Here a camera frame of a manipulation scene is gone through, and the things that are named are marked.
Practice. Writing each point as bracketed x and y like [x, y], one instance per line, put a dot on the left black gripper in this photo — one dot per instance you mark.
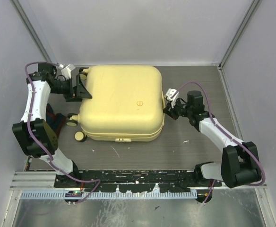
[75, 94]

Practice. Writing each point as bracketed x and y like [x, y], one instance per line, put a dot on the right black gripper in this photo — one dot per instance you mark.
[170, 111]

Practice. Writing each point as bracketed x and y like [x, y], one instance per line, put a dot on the yellow suitcase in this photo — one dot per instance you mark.
[127, 104]

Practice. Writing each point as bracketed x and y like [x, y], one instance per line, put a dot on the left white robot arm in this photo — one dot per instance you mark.
[33, 133]

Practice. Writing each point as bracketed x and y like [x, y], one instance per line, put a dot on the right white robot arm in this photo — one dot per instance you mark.
[240, 161]

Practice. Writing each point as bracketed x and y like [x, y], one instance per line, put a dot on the dark navy crumpled garment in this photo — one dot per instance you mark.
[55, 120]

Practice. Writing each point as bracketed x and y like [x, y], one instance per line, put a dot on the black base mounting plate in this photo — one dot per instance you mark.
[135, 181]

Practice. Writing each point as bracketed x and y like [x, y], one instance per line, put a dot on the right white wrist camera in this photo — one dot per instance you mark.
[171, 96]

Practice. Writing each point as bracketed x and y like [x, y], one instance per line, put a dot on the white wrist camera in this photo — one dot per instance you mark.
[66, 70]
[171, 96]

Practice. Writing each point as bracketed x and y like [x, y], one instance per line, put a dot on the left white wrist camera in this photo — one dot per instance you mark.
[66, 70]

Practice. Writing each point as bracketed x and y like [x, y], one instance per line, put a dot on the aluminium frame rail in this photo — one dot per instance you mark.
[40, 185]

